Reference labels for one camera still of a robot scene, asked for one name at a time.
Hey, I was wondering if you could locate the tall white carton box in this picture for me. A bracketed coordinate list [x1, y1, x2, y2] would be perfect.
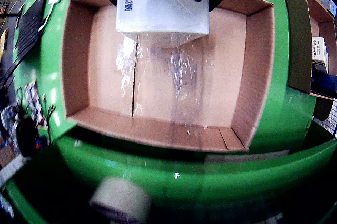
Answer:
[115, 0, 211, 49]

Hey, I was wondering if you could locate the large open cardboard box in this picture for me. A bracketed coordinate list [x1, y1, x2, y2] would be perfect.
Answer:
[61, 0, 276, 154]

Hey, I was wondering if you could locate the black laptop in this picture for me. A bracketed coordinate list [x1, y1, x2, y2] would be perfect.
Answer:
[0, 0, 49, 90]

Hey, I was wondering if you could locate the black white patterned strip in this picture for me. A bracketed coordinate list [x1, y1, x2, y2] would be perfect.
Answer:
[25, 80, 49, 129]

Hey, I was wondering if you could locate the black rounded pouch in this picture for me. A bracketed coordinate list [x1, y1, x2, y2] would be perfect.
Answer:
[15, 113, 40, 156]

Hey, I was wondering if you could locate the beige tape roll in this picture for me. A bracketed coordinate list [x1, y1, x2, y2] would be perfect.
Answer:
[89, 176, 152, 223]

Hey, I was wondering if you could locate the green metal machine frame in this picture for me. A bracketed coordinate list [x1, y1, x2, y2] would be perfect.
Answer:
[0, 121, 337, 224]

